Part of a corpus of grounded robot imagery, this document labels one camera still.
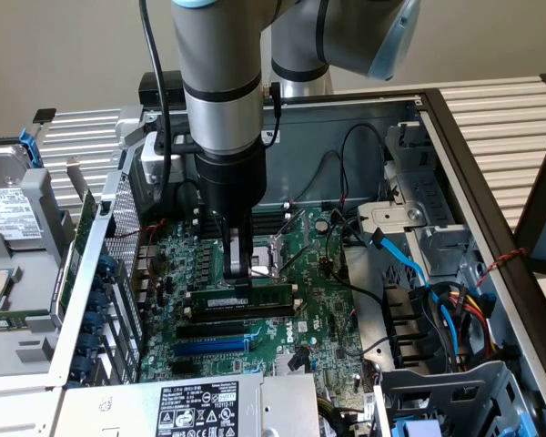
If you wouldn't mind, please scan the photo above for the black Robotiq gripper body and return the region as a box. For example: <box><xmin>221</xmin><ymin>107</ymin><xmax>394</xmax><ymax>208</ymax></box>
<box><xmin>195</xmin><ymin>144</ymin><xmax>268</xmax><ymax>221</ymax></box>

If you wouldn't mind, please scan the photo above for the green RAM stick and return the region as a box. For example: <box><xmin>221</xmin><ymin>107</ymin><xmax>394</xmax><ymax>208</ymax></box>
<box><xmin>0</xmin><ymin>308</ymin><xmax>52</xmax><ymax>329</ymax></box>
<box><xmin>189</xmin><ymin>281</ymin><xmax>296</xmax><ymax>316</ymax></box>

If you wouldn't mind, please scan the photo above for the RAM slot with white latches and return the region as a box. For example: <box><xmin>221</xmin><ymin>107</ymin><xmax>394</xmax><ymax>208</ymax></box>
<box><xmin>191</xmin><ymin>203</ymin><xmax>292</xmax><ymax>220</ymax></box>
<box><xmin>191</xmin><ymin>212</ymin><xmax>292</xmax><ymax>232</ymax></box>
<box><xmin>184</xmin><ymin>282</ymin><xmax>300</xmax><ymax>303</ymax></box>
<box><xmin>183</xmin><ymin>296</ymin><xmax>301</xmax><ymax>324</ymax></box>

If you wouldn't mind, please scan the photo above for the metal CPU socket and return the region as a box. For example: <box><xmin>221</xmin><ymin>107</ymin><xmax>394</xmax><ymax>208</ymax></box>
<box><xmin>252</xmin><ymin>234</ymin><xmax>288</xmax><ymax>288</ymax></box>

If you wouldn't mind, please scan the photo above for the green Dell motherboard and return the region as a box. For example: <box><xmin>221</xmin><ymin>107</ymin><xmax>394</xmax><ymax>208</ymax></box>
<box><xmin>138</xmin><ymin>207</ymin><xmax>375</xmax><ymax>418</ymax></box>

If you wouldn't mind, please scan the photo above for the long black expansion slot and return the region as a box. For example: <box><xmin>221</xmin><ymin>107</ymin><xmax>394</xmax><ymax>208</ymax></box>
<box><xmin>176</xmin><ymin>320</ymin><xmax>246</xmax><ymax>341</ymax></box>

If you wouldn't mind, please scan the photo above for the long blue expansion slot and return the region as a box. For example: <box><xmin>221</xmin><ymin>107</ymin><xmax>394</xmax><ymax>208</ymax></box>
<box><xmin>172</xmin><ymin>337</ymin><xmax>250</xmax><ymax>358</ymax></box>

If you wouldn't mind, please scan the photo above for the open grey PC case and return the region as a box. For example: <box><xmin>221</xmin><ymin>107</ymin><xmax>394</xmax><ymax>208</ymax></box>
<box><xmin>0</xmin><ymin>88</ymin><xmax>546</xmax><ymax>437</ymax></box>

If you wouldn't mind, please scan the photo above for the silver chipset heatsink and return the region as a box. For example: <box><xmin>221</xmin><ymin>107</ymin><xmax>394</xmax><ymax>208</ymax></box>
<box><xmin>275</xmin><ymin>353</ymin><xmax>318</xmax><ymax>377</ymax></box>

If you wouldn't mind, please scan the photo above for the black box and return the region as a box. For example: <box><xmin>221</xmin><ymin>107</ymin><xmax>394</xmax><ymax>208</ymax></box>
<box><xmin>138</xmin><ymin>71</ymin><xmax>186</xmax><ymax>105</ymax></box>

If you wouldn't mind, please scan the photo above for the silver labelled power supply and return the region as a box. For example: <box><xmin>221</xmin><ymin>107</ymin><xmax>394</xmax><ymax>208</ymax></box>
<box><xmin>54</xmin><ymin>371</ymin><xmax>320</xmax><ymax>437</ymax></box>

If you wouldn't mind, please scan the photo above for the grey metal disk bay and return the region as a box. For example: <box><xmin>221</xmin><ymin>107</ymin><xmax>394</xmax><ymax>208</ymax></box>
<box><xmin>357</xmin><ymin>121</ymin><xmax>481</xmax><ymax>283</ymax></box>

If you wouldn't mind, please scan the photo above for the grey parts rack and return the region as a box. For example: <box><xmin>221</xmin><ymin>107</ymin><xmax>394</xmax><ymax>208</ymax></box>
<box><xmin>0</xmin><ymin>136</ymin><xmax>76</xmax><ymax>365</ymax></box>

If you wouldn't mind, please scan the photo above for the silver hard disk white label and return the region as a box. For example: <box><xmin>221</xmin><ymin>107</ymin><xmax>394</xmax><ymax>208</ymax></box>
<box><xmin>0</xmin><ymin>140</ymin><xmax>46</xmax><ymax>249</ymax></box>

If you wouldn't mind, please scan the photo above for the blue plastic piece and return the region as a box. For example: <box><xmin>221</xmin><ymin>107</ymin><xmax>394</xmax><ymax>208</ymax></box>
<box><xmin>393</xmin><ymin>418</ymin><xmax>447</xmax><ymax>437</ymax></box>

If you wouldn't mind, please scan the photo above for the blue-grey metal disk bay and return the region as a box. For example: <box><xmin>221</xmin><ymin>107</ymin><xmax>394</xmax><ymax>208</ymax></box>
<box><xmin>373</xmin><ymin>360</ymin><xmax>545</xmax><ymax>437</ymax></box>

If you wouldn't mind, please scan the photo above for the dark framed panel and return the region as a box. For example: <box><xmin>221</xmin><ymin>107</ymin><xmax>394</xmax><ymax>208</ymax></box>
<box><xmin>512</xmin><ymin>86</ymin><xmax>546</xmax><ymax>331</ymax></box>

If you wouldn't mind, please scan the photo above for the thick black arched wire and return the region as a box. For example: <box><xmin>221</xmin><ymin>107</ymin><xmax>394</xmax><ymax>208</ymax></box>
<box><xmin>174</xmin><ymin>178</ymin><xmax>199</xmax><ymax>215</ymax></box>

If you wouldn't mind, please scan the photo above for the thin black looped wire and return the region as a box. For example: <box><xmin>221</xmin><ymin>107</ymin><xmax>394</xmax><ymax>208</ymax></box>
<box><xmin>294</xmin><ymin>149</ymin><xmax>347</xmax><ymax>204</ymax></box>
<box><xmin>339</xmin><ymin>123</ymin><xmax>389</xmax><ymax>206</ymax></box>

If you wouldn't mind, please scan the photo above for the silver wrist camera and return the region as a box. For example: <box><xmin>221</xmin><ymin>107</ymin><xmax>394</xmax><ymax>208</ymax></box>
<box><xmin>139</xmin><ymin>130</ymin><xmax>201</xmax><ymax>184</ymax></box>

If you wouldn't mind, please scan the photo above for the red black twisted wire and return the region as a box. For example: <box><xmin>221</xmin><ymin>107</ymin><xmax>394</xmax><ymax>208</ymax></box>
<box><xmin>475</xmin><ymin>247</ymin><xmax>528</xmax><ymax>289</ymax></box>
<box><xmin>104</xmin><ymin>218</ymin><xmax>168</xmax><ymax>241</ymax></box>

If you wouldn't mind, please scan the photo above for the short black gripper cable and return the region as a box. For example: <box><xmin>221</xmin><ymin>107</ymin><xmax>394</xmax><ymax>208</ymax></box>
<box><xmin>261</xmin><ymin>81</ymin><xmax>284</xmax><ymax>147</ymax></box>

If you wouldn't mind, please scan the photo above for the long black robot cable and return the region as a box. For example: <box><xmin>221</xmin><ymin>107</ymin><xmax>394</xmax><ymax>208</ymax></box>
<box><xmin>138</xmin><ymin>0</ymin><xmax>173</xmax><ymax>206</ymax></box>

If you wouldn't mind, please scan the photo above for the black wire plug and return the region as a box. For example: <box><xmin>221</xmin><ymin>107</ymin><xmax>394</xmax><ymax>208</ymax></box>
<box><xmin>288</xmin><ymin>345</ymin><xmax>311</xmax><ymax>372</ymax></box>

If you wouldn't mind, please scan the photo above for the thick black board wire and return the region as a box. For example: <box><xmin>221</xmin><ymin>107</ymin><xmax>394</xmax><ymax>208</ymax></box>
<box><xmin>325</xmin><ymin>217</ymin><xmax>388</xmax><ymax>304</ymax></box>

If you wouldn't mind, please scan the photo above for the blue SATA wire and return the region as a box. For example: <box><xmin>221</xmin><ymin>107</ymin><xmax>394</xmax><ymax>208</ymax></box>
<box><xmin>367</xmin><ymin>229</ymin><xmax>460</xmax><ymax>365</ymax></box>

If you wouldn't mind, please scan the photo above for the black plastic bracket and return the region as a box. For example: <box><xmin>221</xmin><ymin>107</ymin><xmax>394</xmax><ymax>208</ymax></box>
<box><xmin>381</xmin><ymin>284</ymin><xmax>440</xmax><ymax>370</ymax></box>

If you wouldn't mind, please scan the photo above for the blue plastic disk rail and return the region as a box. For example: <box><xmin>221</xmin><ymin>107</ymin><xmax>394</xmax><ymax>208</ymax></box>
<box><xmin>19</xmin><ymin>126</ymin><xmax>46</xmax><ymax>168</ymax></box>

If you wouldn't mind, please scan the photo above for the red yellow black wire bundle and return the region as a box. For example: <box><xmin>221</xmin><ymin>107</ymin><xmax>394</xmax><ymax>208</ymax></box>
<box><xmin>425</xmin><ymin>280</ymin><xmax>500</xmax><ymax>370</ymax></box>

